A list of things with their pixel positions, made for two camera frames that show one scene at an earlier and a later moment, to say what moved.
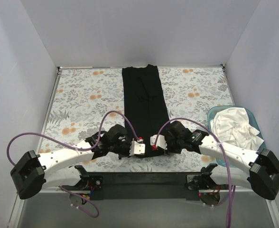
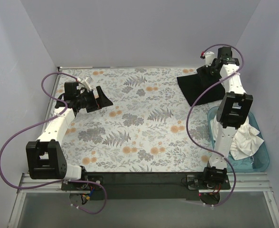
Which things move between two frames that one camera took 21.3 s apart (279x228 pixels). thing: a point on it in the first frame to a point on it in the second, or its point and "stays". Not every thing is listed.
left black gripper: x=125 y=149 to x=93 y=103
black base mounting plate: x=144 y=185 stays
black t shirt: x=145 y=107 to x=192 y=85
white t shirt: x=231 y=125 stays
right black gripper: x=169 y=147 to x=207 y=71
